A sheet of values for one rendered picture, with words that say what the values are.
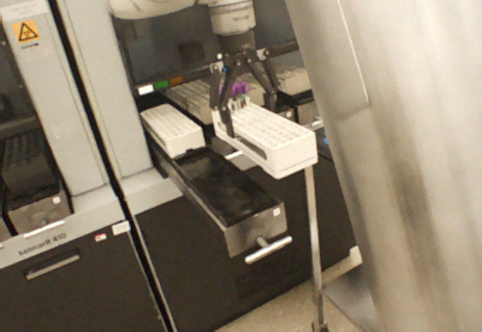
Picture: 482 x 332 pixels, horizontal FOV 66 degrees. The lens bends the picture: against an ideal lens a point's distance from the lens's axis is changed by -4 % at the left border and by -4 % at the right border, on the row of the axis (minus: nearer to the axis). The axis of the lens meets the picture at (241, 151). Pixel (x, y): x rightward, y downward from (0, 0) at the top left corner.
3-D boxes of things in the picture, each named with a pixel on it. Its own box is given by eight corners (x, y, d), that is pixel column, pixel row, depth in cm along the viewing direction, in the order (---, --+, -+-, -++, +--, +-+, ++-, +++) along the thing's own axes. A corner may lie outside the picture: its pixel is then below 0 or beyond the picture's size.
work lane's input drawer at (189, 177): (141, 146, 131) (133, 122, 127) (178, 133, 136) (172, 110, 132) (239, 272, 71) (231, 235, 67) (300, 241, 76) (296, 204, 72)
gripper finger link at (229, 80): (243, 62, 80) (237, 60, 80) (226, 113, 83) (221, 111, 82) (234, 59, 84) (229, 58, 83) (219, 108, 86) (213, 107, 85)
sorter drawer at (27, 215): (21, 148, 149) (13, 127, 145) (56, 137, 154) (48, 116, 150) (18, 245, 90) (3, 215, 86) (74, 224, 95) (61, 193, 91)
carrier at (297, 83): (311, 86, 133) (309, 69, 130) (314, 87, 131) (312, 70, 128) (282, 95, 129) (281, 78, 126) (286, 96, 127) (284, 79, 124)
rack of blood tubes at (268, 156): (215, 134, 98) (210, 112, 96) (249, 122, 102) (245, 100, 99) (277, 179, 74) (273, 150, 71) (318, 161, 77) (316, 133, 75)
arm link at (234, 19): (260, -2, 75) (264, 28, 77) (239, -2, 82) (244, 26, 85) (219, 8, 72) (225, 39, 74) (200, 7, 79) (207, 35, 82)
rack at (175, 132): (144, 130, 126) (139, 112, 123) (172, 120, 129) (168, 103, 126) (172, 162, 101) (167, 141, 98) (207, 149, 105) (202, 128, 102)
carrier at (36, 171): (53, 175, 102) (46, 155, 99) (54, 177, 100) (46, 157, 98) (10, 190, 98) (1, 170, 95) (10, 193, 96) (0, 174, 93)
